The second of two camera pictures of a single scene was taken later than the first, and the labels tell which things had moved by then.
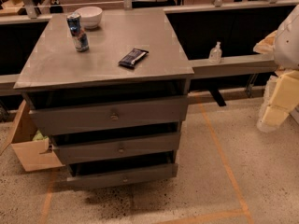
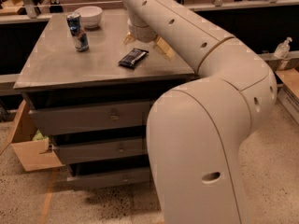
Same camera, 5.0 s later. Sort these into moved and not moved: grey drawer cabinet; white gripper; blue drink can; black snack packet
Moved: white gripper
Not moved: black snack packet; blue drink can; grey drawer cabinet
